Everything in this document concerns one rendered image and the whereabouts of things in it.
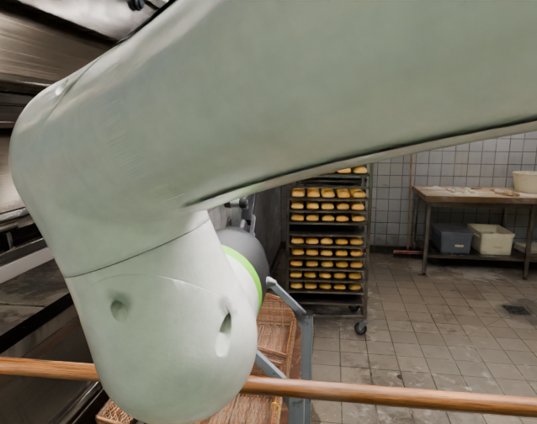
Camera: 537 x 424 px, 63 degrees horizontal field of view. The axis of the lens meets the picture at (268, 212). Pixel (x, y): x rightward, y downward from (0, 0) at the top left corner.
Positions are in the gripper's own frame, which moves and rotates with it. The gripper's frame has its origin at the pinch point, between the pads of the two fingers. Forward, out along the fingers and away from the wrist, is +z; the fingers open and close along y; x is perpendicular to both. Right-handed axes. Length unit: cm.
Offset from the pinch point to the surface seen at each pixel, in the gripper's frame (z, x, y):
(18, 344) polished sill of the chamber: 17, -55, 32
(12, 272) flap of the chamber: -0.3, -40.3, 8.9
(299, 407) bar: 41, 4, 58
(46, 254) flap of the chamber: 8.6, -40.2, 8.4
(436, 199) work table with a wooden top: 417, 126, 63
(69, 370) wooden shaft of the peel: 4.6, -35.2, 28.8
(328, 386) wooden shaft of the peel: 5.6, 11.1, 28.6
